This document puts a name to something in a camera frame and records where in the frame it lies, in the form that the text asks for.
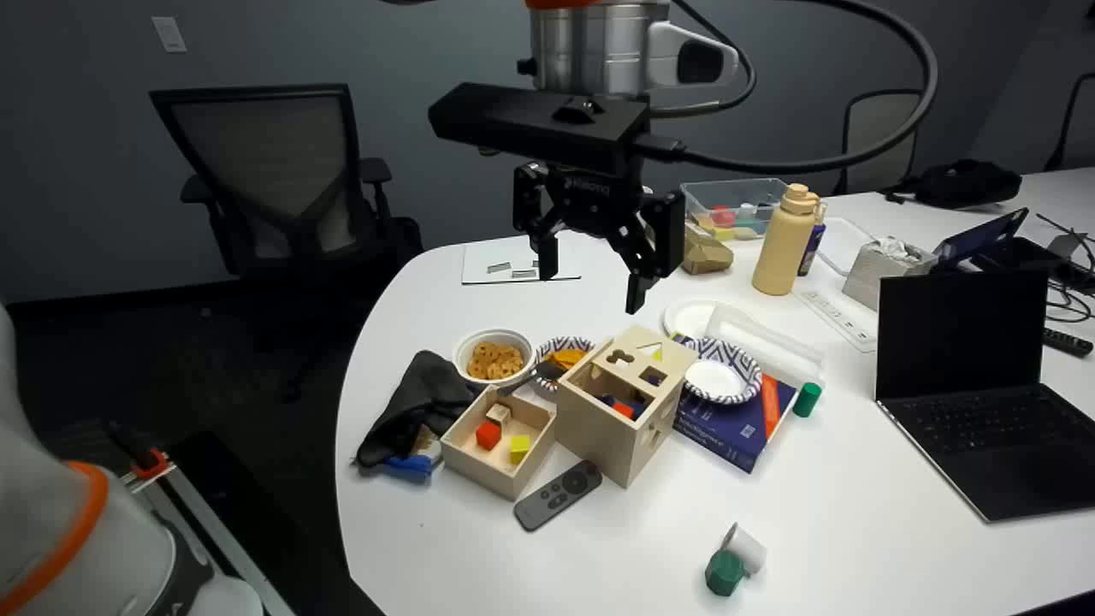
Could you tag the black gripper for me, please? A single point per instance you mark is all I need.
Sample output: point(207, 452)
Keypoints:
point(592, 195)

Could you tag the yellow block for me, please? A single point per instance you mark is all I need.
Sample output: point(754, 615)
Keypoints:
point(518, 447)

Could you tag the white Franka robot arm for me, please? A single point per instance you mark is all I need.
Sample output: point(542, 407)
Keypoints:
point(584, 47)

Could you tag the large red block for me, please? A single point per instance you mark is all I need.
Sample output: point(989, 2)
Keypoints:
point(623, 407)

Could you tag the small natural wood block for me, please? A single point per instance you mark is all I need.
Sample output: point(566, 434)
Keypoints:
point(496, 412)

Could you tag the long white box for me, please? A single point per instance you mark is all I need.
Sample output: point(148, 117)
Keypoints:
point(772, 348)

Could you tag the small red block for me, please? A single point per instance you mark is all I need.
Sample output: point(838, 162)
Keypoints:
point(488, 434)

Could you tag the small open wooden box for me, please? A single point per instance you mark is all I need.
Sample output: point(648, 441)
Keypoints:
point(501, 478)

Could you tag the small patterned snack bowl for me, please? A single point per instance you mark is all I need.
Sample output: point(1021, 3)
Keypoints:
point(562, 360)

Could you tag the brown bag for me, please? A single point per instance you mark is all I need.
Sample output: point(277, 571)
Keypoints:
point(706, 254)

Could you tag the white bowl with snacks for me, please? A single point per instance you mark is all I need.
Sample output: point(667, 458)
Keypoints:
point(493, 356)

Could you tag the clear plastic bin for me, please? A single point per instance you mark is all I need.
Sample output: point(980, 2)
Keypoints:
point(736, 198)

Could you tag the wooden shape sorter cube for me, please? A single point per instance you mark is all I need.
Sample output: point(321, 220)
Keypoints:
point(619, 449)

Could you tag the tan bottle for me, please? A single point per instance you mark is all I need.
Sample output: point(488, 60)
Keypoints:
point(785, 243)

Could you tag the dark blue book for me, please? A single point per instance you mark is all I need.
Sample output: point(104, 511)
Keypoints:
point(729, 433)

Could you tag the black cloth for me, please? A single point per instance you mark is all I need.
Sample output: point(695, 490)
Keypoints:
point(416, 399)

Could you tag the grey remote control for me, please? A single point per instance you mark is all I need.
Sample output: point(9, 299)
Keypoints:
point(557, 496)

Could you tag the small green cup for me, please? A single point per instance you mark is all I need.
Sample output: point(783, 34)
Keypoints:
point(810, 399)

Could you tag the blue and white marker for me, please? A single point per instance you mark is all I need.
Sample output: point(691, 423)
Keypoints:
point(411, 468)

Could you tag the grey back chair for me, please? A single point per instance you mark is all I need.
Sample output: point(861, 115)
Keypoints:
point(883, 124)

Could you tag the black mesh office chair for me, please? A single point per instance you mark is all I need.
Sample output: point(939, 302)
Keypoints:
point(276, 173)

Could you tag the green cylinder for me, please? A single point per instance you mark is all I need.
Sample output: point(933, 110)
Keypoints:
point(724, 571)

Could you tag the black bag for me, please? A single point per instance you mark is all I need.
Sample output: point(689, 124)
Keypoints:
point(962, 182)

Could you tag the blue tablet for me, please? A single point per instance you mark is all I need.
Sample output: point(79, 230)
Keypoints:
point(980, 237)

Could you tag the black laptop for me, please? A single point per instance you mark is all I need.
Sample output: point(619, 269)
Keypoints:
point(969, 376)

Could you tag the small black remote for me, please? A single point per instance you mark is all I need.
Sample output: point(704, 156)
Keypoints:
point(1068, 343)

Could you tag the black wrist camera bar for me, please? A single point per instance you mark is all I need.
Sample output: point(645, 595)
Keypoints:
point(536, 120)

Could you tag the metal robot mount frame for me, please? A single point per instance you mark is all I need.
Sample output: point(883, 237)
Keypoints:
point(194, 513)

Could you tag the white wall switch plate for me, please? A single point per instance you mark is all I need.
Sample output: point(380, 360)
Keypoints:
point(169, 32)

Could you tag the dark frame chair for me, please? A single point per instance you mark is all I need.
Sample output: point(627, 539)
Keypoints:
point(1065, 115)

